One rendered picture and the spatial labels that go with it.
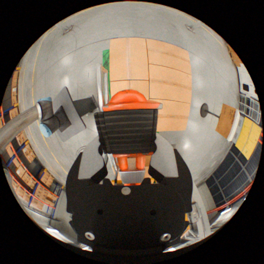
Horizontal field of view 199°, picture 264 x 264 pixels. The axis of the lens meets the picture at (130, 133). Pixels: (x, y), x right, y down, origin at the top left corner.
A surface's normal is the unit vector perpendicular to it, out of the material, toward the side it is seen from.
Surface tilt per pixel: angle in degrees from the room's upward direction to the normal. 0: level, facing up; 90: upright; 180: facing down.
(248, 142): 90
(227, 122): 90
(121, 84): 0
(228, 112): 90
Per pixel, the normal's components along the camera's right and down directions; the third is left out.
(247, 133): -1.00, 0.04
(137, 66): 0.03, 0.48
